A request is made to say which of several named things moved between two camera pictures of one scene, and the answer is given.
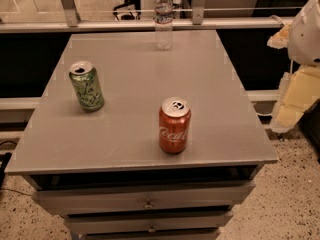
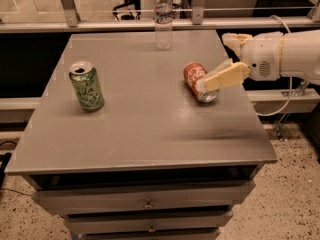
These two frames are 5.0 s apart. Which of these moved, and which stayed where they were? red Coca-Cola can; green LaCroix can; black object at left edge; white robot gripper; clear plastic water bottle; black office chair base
Moved: red Coca-Cola can; white robot gripper
Stayed: black office chair base; black object at left edge; green LaCroix can; clear plastic water bottle
